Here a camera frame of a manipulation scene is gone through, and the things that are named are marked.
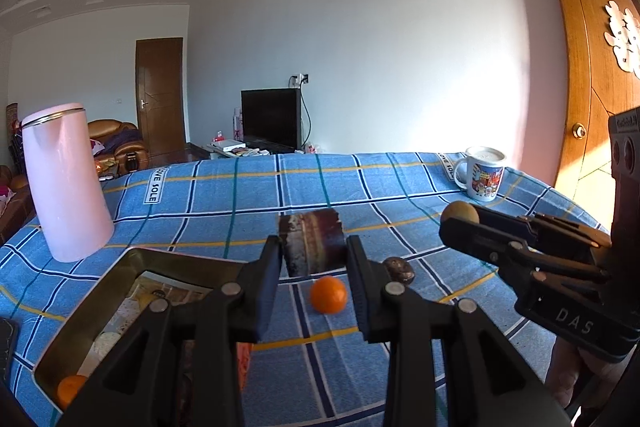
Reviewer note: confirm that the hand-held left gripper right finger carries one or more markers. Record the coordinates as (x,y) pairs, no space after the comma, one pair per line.
(360,277)

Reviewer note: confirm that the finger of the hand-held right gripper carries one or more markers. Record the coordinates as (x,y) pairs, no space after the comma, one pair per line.
(550,227)
(475,242)

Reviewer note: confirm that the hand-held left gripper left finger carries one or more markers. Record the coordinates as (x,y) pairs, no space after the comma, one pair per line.
(267,277)

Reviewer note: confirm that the yellow-green round fruit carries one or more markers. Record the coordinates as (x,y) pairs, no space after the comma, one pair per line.
(459,211)

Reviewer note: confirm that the pink metal tin box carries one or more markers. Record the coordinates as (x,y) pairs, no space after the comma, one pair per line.
(90,307)

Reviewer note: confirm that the medium orange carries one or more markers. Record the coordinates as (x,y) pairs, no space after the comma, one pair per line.
(70,389)

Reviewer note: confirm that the person's right hand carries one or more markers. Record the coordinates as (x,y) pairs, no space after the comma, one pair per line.
(562,372)

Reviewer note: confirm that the small orange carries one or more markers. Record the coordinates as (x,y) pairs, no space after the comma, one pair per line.
(328,294)

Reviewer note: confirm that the wrinkled brown passion fruit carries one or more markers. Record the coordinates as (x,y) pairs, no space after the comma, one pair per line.
(398,269)

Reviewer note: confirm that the white cartoon print mug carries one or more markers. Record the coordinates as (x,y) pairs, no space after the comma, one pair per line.
(482,179)

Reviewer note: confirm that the blue plaid tablecloth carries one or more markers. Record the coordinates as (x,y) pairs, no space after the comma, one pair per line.
(250,187)

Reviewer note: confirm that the brass door knob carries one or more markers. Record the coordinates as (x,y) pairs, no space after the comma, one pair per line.
(579,130)

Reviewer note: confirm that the white flat box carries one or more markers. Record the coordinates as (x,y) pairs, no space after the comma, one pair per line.
(227,145)

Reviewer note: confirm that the low dark television stand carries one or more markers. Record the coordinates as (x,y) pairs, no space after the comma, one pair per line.
(200,149)

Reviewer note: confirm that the black television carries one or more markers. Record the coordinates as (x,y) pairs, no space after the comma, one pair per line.
(270,117)

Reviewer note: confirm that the light wooden door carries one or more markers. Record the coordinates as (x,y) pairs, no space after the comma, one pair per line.
(575,57)

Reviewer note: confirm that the dark purple blanket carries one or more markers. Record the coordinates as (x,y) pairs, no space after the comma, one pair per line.
(125,139)

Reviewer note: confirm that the white paper door decoration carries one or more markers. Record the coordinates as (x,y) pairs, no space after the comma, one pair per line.
(622,37)

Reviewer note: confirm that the dark brown wooden door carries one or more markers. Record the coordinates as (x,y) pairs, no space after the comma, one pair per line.
(160,97)

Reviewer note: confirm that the floral pink pillow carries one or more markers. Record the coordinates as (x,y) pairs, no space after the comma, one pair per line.
(97,146)

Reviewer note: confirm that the brown leather armchair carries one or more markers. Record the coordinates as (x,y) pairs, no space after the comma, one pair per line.
(107,127)

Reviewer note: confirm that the pink electric kettle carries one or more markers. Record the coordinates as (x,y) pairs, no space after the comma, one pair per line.
(65,187)

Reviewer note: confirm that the brown leather sofa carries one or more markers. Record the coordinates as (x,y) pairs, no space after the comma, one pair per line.
(15,212)

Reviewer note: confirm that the dark flat object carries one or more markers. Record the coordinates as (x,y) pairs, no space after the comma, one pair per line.
(7,349)

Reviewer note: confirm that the dark red standing board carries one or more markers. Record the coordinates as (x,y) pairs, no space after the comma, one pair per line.
(12,137)

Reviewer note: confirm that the white wall outlet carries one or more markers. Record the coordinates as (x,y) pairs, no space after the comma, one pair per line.
(300,79)

